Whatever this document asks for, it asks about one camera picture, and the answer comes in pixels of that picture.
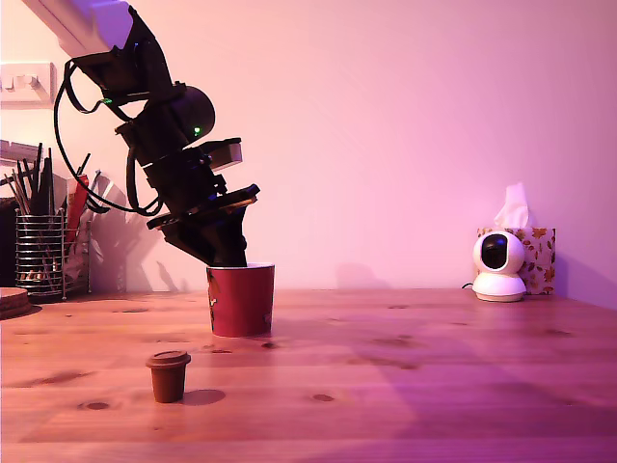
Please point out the round cork trivet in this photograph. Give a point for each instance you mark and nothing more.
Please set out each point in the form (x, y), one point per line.
(14, 304)

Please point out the thin black stick utensil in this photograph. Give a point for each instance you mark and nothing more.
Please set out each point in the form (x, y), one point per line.
(84, 164)

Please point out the white tissue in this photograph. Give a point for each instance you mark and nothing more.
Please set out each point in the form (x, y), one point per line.
(513, 207)

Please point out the white wall switch plate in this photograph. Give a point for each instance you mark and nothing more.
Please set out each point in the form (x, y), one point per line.
(29, 96)

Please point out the light brown coffee capsule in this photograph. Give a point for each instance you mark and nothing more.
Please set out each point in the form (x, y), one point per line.
(169, 381)

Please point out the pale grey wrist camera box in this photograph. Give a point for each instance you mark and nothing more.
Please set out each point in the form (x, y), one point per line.
(226, 156)

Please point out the small white round camera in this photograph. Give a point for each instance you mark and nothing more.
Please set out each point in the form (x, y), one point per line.
(499, 289)

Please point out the dark box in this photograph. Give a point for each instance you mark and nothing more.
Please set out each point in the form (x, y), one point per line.
(7, 241)

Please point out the brown chopstick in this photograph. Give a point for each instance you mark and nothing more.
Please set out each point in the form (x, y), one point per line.
(18, 195)

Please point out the black chopstick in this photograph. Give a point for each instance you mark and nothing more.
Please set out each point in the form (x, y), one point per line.
(38, 164)

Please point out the black spatula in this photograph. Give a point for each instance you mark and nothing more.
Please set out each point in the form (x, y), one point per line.
(48, 188)

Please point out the leaf print tissue box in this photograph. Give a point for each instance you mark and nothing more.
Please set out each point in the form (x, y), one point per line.
(542, 260)

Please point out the red utensil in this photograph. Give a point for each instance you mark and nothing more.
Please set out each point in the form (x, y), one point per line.
(77, 212)

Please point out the metal tongs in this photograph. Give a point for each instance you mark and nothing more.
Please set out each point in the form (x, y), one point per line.
(99, 185)

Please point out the white wall rail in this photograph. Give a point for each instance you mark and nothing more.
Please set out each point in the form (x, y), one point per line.
(19, 151)

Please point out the red coffee cup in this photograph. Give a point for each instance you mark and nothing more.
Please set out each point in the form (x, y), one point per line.
(243, 299)

